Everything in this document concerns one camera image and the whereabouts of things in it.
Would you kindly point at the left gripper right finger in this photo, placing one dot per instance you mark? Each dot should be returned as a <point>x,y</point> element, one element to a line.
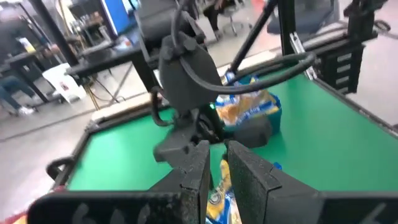
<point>255,193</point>

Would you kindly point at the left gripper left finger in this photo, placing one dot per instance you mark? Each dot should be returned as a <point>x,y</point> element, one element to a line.
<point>196,186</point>

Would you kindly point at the blue soy sauce ramen pack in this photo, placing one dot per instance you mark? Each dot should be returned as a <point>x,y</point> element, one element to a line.
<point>222,199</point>
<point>245,109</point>
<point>231,77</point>

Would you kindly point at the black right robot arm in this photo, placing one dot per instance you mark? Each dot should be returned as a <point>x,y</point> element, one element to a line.
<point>186,84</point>

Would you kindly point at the blue plastic bin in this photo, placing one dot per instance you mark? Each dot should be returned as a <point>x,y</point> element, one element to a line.
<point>276,115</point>

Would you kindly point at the black desk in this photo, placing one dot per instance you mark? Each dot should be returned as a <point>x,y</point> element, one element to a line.
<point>102,60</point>

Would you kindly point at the office stool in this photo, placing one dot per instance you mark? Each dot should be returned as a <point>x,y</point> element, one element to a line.
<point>234,21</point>

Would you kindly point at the person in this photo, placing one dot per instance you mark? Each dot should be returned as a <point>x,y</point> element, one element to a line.
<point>214,12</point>
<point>12,87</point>

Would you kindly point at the white floor box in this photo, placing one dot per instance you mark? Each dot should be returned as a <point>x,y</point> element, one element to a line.
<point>62,82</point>

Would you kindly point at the blue screen monitor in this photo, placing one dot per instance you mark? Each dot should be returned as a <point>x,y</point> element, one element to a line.
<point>116,15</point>

